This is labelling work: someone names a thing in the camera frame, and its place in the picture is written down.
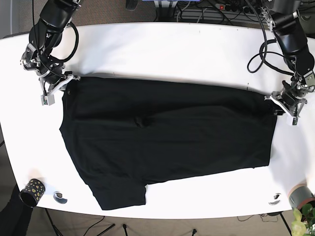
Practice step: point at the right metal table grommet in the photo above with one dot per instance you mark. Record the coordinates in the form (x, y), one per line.
(275, 199)

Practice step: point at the black floral cup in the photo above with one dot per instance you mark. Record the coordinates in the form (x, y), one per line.
(32, 193)

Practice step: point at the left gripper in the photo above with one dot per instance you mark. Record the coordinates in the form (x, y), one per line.
(289, 101)

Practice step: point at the left metal table grommet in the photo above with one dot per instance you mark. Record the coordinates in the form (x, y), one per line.
(58, 197)

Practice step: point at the grey plant pot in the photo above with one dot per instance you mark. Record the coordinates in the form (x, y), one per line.
(301, 195)

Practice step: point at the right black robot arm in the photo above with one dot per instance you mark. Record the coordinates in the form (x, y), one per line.
(44, 36)

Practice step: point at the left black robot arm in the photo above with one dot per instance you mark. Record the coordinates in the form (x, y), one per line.
(282, 17)

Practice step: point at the black T-shirt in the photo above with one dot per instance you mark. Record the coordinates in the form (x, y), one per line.
(124, 134)

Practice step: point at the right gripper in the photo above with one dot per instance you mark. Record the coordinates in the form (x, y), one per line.
(49, 89)

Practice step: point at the metal table grommet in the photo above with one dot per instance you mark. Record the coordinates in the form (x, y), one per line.
(275, 199)
(58, 197)

